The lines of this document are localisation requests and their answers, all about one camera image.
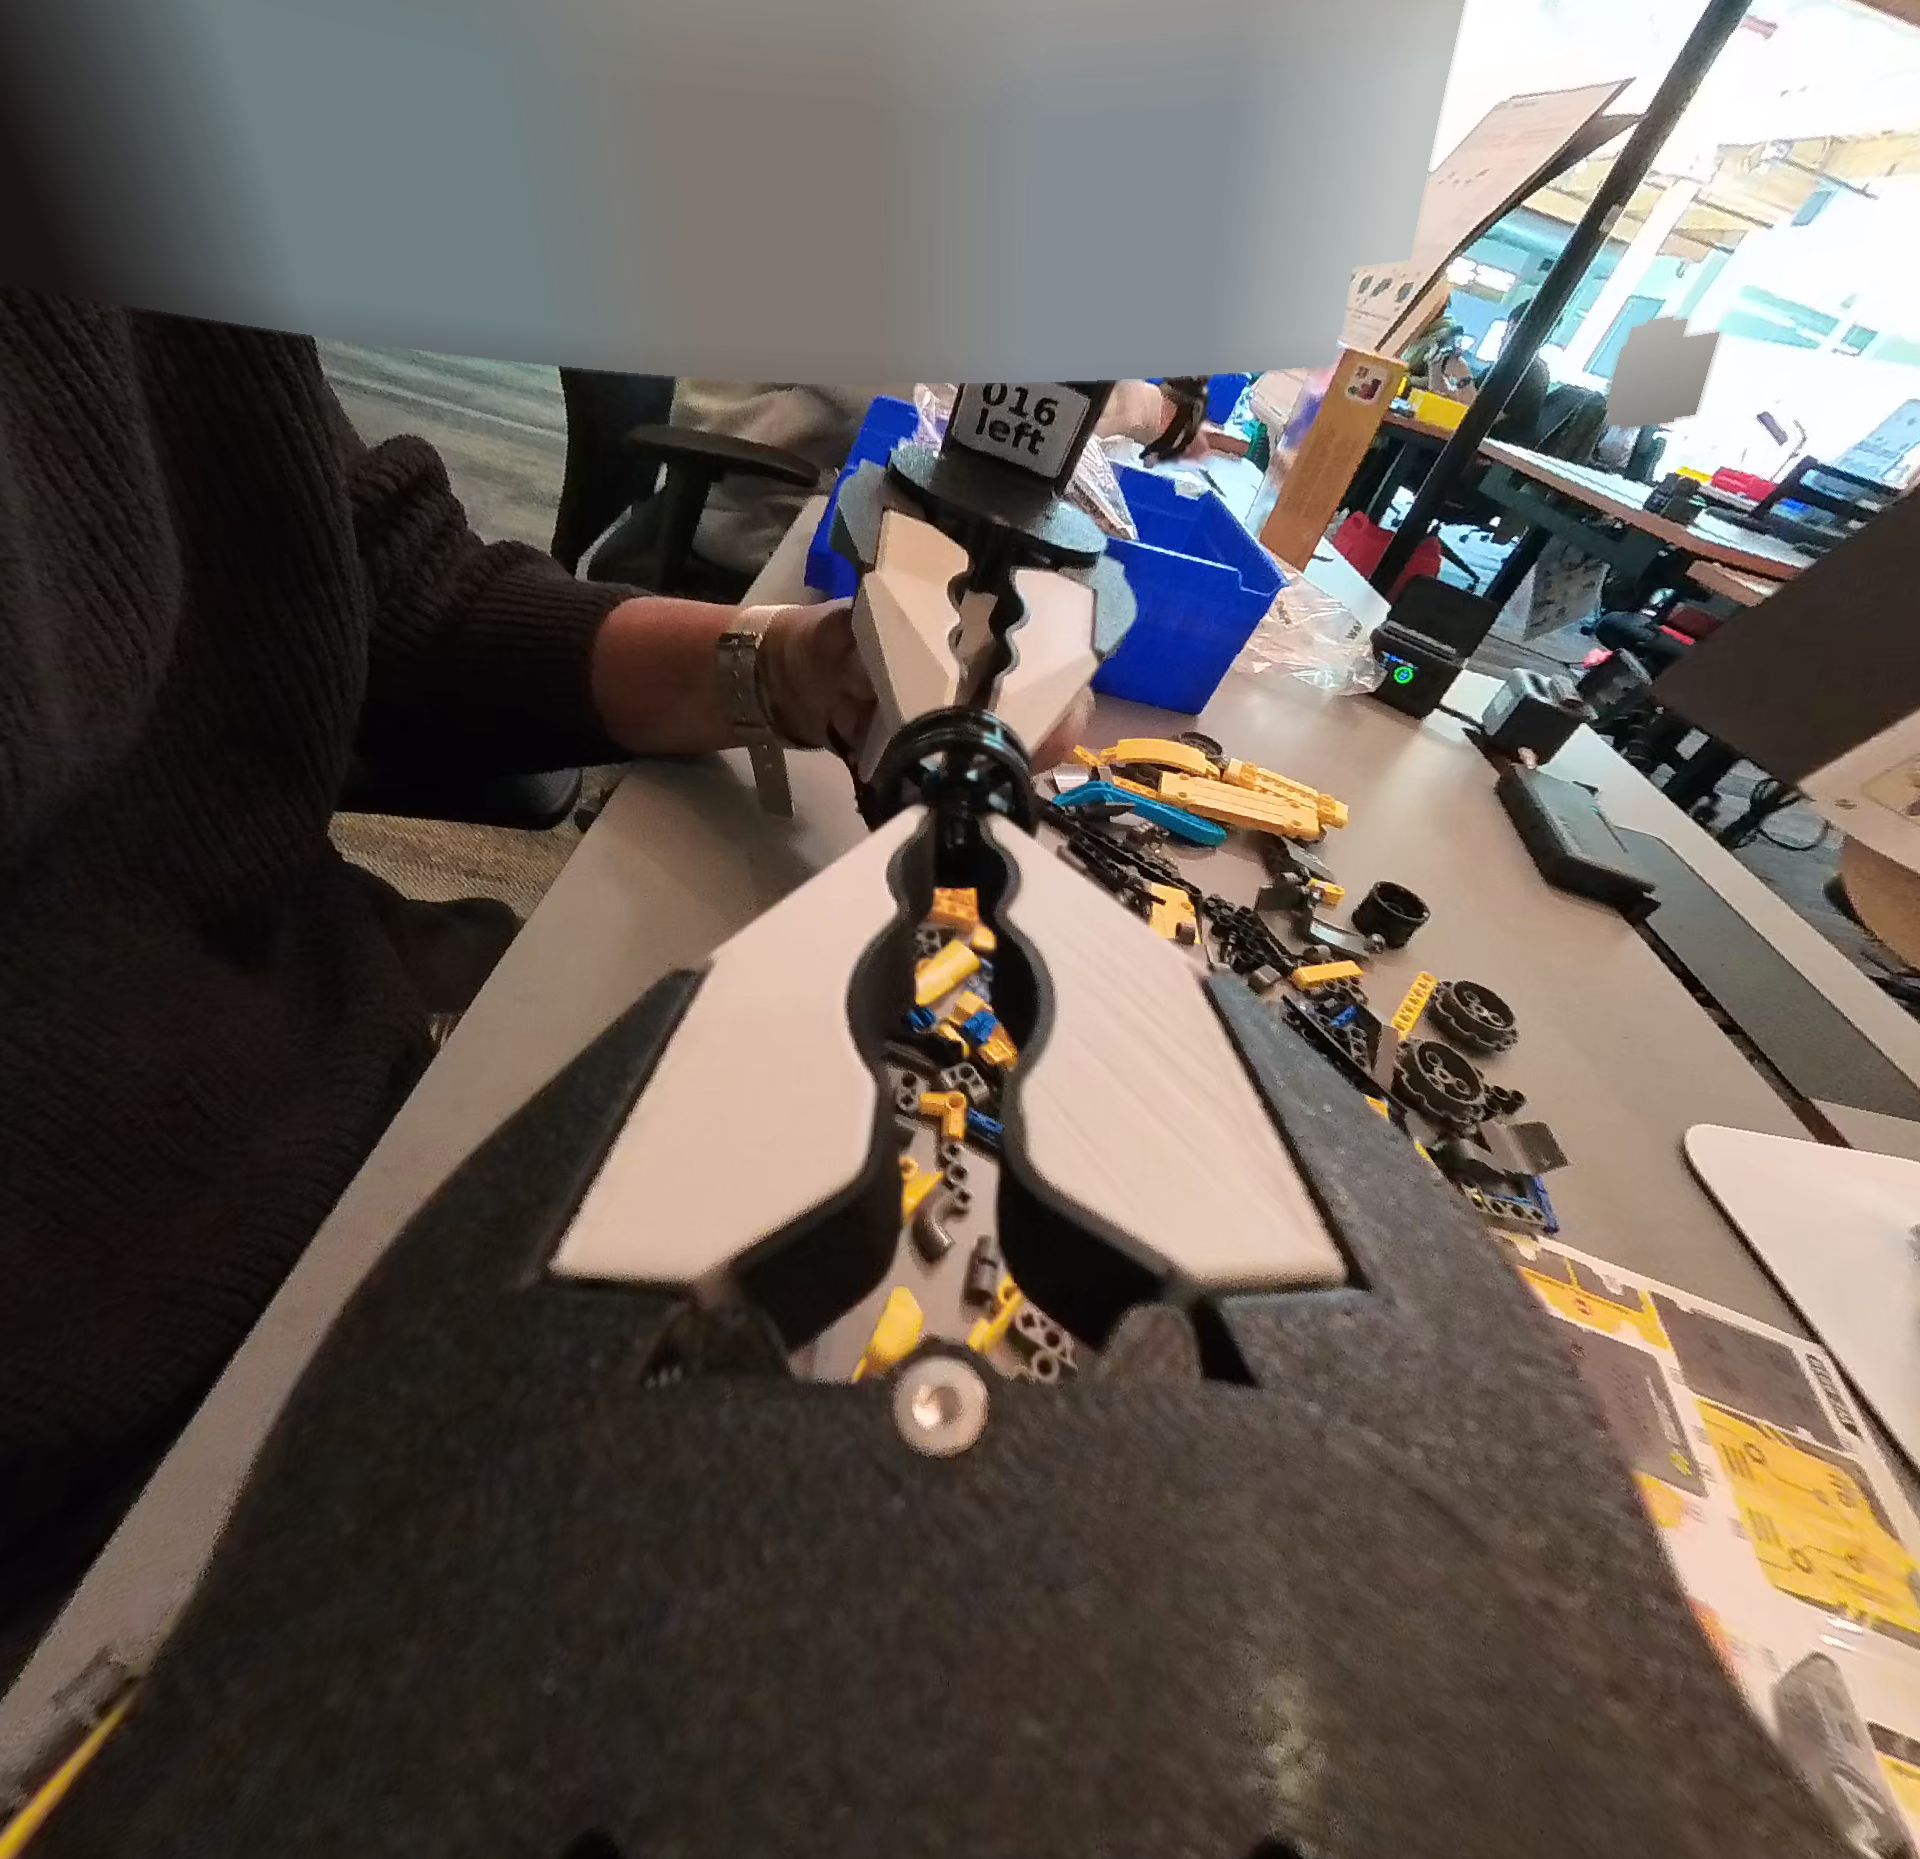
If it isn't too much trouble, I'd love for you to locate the blue plastic bin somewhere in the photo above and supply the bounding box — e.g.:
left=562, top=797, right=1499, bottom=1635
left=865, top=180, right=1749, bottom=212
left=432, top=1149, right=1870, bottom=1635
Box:
left=807, top=392, right=1293, bottom=710

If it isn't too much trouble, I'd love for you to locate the black flat bar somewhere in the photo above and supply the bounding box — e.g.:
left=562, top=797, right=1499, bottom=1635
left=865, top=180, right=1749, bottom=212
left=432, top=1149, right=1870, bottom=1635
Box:
left=1496, top=761, right=1664, bottom=908

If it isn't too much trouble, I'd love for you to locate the long yellow toy beam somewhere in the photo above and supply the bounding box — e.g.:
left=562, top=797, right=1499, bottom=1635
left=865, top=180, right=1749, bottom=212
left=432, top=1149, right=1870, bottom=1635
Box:
left=1153, top=762, right=1352, bottom=846

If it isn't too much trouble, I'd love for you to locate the black power adapter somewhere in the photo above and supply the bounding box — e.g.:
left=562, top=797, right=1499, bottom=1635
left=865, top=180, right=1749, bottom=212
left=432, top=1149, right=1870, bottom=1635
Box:
left=1476, top=666, right=1593, bottom=762

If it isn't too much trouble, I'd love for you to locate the pile of toy brick pieces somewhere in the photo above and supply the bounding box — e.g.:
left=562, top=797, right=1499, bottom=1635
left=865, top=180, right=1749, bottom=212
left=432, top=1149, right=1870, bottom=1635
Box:
left=842, top=733, right=1571, bottom=1387

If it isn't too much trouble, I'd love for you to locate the blue curved toy panel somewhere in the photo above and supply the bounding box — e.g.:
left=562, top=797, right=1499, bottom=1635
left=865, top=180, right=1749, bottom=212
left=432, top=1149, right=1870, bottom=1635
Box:
left=1051, top=776, right=1232, bottom=851

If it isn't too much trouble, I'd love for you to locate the person's left forearm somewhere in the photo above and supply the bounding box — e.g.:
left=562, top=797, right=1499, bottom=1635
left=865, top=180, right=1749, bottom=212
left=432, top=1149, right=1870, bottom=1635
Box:
left=592, top=592, right=735, bottom=761

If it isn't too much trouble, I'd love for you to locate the black office chair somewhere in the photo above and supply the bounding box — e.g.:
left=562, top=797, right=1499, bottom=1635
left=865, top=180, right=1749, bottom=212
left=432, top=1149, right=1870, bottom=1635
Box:
left=554, top=370, right=823, bottom=600

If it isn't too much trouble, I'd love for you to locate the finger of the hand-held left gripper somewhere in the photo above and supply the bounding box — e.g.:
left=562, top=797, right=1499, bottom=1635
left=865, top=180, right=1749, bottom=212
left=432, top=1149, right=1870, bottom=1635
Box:
left=848, top=507, right=979, bottom=801
left=979, top=569, right=1104, bottom=761

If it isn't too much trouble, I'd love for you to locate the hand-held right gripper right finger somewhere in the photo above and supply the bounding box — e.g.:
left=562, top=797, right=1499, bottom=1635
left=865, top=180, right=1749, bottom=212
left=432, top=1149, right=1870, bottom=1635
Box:
left=972, top=820, right=1346, bottom=1346

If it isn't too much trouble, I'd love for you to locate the person's left hand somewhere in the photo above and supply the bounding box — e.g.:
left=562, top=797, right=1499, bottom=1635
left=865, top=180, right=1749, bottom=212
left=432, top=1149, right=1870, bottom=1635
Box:
left=767, top=596, right=885, bottom=752

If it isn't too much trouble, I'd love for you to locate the dark grey flat board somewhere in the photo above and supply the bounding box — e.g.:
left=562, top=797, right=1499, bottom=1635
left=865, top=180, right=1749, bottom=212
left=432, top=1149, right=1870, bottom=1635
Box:
left=1612, top=825, right=1920, bottom=1127

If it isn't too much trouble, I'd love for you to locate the black device green light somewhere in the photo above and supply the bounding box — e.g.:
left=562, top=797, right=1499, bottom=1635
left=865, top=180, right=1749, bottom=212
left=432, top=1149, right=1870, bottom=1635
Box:
left=1371, top=577, right=1501, bottom=723

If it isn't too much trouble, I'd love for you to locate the toy instruction booklet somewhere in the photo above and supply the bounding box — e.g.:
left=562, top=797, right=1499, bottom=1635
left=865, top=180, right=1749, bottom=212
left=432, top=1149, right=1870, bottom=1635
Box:
left=1801, top=749, right=1920, bottom=846

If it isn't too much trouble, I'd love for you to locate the black metal pole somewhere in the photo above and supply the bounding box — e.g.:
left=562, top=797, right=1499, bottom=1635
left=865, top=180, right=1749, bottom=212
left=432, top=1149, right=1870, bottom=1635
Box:
left=1371, top=0, right=1795, bottom=595

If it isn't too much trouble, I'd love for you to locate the wooden desk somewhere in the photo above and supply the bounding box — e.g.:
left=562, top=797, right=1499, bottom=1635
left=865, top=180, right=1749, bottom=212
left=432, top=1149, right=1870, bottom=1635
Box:
left=1476, top=434, right=1855, bottom=600

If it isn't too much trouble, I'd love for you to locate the toy sticker sheet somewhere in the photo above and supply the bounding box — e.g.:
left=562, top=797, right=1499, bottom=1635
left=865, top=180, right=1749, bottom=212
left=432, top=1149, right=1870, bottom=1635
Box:
left=1516, top=1235, right=1920, bottom=1859

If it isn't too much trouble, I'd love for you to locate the large cardboard sign board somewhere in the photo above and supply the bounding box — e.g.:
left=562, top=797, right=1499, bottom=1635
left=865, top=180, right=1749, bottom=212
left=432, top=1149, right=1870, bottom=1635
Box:
left=1350, top=77, right=1645, bottom=359

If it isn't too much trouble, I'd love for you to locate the silver wristwatch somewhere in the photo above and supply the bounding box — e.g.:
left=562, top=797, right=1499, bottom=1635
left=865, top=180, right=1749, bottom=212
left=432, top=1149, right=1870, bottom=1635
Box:
left=717, top=606, right=801, bottom=820

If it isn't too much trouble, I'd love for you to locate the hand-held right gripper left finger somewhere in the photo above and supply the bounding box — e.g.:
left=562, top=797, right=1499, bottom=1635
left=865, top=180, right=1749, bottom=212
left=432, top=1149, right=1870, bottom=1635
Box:
left=546, top=803, right=931, bottom=1346

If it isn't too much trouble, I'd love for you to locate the brown cardboard box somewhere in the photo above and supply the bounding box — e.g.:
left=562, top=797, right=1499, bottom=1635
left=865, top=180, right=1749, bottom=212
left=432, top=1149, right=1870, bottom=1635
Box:
left=1259, top=345, right=1410, bottom=569

